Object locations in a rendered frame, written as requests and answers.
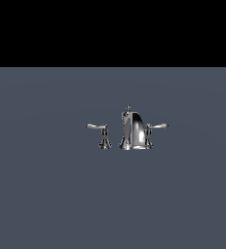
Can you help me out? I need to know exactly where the chrome faucet spout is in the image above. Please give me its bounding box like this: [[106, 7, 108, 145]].
[[118, 104, 152, 151]]

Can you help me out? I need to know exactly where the chrome lever faucet handle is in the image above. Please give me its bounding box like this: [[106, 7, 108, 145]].
[[85, 123, 113, 151], [144, 123, 170, 150]]

